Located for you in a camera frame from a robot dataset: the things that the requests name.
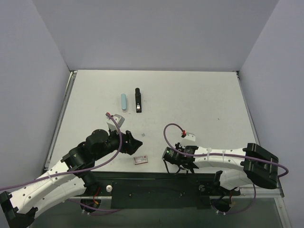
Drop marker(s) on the light blue white stapler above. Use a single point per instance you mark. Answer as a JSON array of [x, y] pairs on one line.
[[123, 102]]

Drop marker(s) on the aluminium frame rail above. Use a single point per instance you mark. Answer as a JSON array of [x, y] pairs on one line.
[[247, 192]]

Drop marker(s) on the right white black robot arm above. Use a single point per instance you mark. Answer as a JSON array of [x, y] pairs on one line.
[[235, 168]]

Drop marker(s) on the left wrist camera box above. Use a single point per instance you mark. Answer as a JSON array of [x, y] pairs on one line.
[[114, 121]]

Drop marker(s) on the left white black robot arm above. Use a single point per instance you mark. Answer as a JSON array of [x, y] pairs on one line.
[[71, 176]]

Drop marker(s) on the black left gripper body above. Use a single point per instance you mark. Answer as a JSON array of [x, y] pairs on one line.
[[128, 143]]

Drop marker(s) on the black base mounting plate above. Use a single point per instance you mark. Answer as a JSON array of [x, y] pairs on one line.
[[135, 190]]

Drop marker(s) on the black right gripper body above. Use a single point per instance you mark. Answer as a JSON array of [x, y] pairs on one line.
[[182, 146]]

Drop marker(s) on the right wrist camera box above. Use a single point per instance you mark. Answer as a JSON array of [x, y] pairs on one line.
[[188, 140]]

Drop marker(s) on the red white staple box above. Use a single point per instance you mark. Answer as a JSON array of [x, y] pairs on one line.
[[140, 159]]

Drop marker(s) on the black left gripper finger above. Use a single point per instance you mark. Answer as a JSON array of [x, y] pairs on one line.
[[134, 146], [129, 137]]

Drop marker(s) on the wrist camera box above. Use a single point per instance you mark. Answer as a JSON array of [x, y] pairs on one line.
[[114, 121], [188, 140]]

